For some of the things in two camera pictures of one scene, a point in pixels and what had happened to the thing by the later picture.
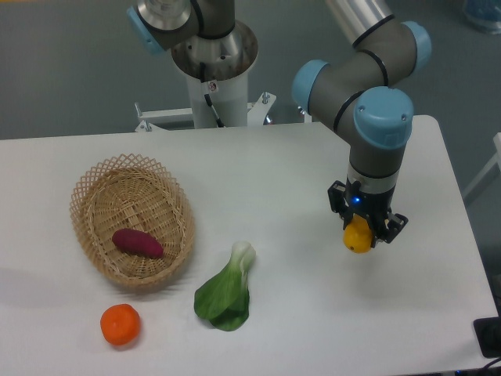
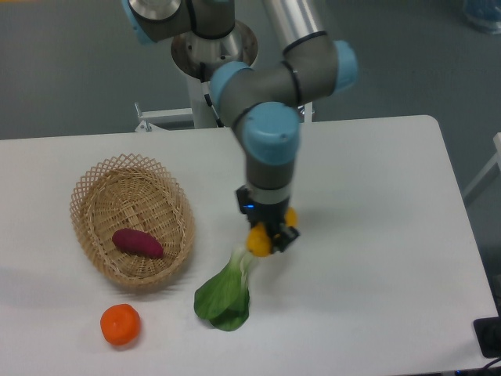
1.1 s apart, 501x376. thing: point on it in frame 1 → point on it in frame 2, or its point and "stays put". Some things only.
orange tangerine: [120, 323] stays put
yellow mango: [357, 236] → [258, 236]
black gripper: [347, 199] → [272, 215]
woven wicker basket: [131, 191] stays put
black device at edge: [488, 331] stays put
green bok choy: [225, 300] stays put
